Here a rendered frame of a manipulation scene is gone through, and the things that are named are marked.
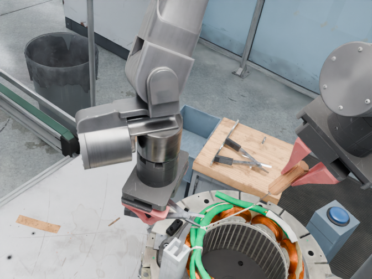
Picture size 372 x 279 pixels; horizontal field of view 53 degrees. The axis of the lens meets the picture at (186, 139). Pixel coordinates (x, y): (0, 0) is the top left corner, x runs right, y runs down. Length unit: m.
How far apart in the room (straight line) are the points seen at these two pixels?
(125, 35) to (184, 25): 2.65
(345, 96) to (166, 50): 0.19
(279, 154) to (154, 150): 0.50
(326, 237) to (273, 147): 0.23
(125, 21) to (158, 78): 2.62
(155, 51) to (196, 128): 0.61
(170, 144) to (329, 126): 0.18
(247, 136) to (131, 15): 2.15
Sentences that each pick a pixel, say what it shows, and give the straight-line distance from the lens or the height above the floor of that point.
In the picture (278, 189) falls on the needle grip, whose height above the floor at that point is 1.31.
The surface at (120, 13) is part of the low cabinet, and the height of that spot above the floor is 0.39.
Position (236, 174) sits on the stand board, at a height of 1.06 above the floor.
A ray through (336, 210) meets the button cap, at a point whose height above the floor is 1.04.
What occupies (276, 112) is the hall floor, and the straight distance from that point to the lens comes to 2.93.
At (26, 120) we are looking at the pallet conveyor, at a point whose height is 0.72.
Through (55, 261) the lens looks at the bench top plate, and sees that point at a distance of 1.02.
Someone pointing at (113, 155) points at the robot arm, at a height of 1.34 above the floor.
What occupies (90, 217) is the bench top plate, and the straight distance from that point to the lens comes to 1.08.
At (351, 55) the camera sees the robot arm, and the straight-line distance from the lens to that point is 0.32.
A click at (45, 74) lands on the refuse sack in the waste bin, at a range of 2.08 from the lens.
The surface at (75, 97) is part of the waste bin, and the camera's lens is 2.17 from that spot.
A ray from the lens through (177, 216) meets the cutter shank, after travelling 0.60.
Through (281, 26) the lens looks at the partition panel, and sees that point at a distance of 2.97.
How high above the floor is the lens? 1.65
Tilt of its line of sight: 42 degrees down
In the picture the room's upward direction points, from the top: 11 degrees clockwise
